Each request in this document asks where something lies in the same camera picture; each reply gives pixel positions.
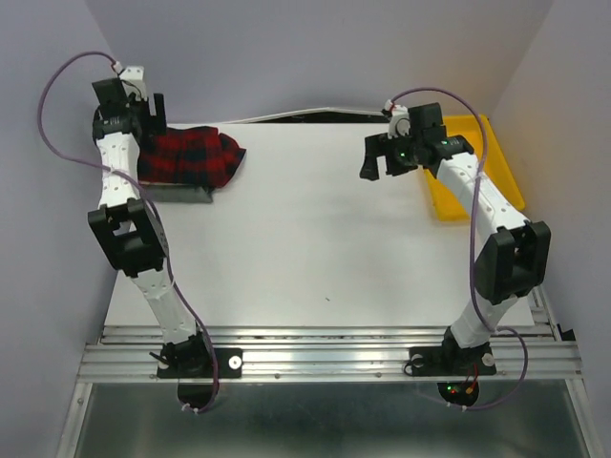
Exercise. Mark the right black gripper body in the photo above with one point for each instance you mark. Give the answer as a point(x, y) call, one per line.
point(402, 154)

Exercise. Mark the grey pleated skirt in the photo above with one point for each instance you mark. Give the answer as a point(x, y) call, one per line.
point(178, 193)

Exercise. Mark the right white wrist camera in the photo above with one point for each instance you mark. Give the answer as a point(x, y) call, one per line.
point(399, 123)

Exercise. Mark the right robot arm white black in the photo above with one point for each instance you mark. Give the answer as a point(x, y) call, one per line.
point(508, 251)

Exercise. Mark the aluminium rail frame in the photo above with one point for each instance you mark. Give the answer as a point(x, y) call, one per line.
point(331, 392)

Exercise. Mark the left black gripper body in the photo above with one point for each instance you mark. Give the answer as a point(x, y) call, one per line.
point(141, 110)

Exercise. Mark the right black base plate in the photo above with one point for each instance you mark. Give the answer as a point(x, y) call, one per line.
point(434, 361)

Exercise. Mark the yellow plastic tray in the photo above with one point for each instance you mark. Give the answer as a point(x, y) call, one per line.
point(445, 206)

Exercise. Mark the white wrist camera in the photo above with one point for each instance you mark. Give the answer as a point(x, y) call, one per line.
point(399, 123)
point(132, 78)

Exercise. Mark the red black plaid skirt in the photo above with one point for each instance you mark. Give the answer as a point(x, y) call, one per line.
point(200, 156)

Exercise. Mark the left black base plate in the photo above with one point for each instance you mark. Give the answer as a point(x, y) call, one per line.
point(229, 362)

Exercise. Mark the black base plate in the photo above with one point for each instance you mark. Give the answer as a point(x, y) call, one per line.
point(229, 362)
point(434, 361)

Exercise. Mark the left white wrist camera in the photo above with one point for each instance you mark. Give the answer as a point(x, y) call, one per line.
point(132, 78)

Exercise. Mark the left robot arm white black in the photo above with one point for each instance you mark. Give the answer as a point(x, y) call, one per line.
point(129, 232)

